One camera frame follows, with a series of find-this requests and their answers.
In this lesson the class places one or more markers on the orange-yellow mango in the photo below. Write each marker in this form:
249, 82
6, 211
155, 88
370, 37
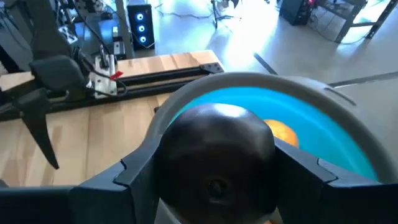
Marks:
281, 132

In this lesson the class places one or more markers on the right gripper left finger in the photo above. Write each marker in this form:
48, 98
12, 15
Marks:
93, 199

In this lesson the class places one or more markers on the dark metal rack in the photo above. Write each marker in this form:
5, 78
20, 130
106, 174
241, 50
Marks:
354, 18

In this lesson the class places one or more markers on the blue collapsible bowl grey rim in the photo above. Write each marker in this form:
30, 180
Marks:
295, 109

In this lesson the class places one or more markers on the red tag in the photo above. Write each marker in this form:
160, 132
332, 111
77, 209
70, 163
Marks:
116, 75

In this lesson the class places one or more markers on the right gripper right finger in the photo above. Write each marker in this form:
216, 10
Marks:
342, 202

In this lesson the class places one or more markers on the black floor box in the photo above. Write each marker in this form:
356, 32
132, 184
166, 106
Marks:
295, 12

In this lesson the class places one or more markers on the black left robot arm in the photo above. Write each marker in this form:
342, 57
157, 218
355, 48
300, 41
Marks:
46, 31

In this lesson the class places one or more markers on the black tower with blue fans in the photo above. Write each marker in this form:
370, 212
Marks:
140, 26

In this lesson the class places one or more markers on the silver metal mounting plate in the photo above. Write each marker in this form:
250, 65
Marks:
102, 81

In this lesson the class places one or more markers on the black metal table frame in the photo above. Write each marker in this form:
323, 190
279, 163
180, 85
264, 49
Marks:
161, 77

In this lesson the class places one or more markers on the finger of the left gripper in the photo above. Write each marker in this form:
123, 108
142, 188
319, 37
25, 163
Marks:
37, 124

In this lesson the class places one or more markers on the black avocado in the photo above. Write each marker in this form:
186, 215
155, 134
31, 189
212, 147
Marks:
214, 149

